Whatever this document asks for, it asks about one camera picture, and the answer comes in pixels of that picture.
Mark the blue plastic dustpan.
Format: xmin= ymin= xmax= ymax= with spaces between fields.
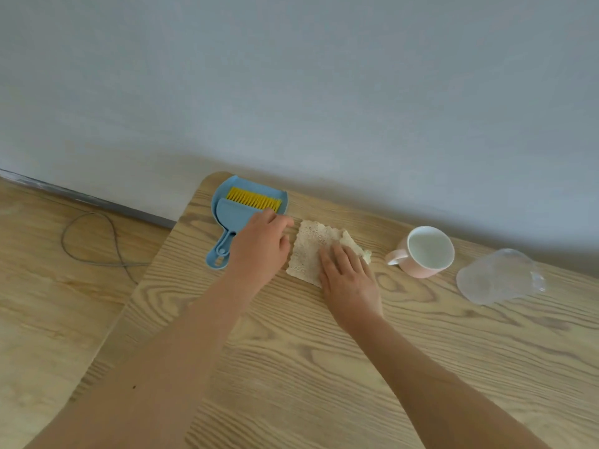
xmin=205 ymin=175 xmax=289 ymax=270

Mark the blue brush with yellow bristles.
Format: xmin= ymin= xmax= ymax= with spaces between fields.
xmin=215 ymin=187 xmax=283 ymax=258

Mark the person's right forearm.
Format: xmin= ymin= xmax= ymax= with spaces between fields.
xmin=339 ymin=315 xmax=554 ymax=449

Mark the clear plastic measuring cup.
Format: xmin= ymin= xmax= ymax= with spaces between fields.
xmin=456 ymin=249 xmax=547 ymax=306

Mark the pink mug with white inside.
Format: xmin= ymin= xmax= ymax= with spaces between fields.
xmin=385 ymin=225 xmax=455 ymax=279

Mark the person's right hand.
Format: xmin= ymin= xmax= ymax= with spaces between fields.
xmin=318 ymin=242 xmax=385 ymax=333

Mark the grey cable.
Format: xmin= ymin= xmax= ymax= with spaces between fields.
xmin=61 ymin=212 xmax=151 ymax=286

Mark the grey metal baseboard strip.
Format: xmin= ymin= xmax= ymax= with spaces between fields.
xmin=0 ymin=168 xmax=177 ymax=229

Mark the person's left hand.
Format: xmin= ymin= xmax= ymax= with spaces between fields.
xmin=226 ymin=209 xmax=295 ymax=295

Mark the person's left forearm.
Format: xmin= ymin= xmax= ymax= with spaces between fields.
xmin=23 ymin=272 xmax=263 ymax=449

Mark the beige lace-edged cloth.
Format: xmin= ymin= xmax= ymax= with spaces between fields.
xmin=286 ymin=220 xmax=372 ymax=289

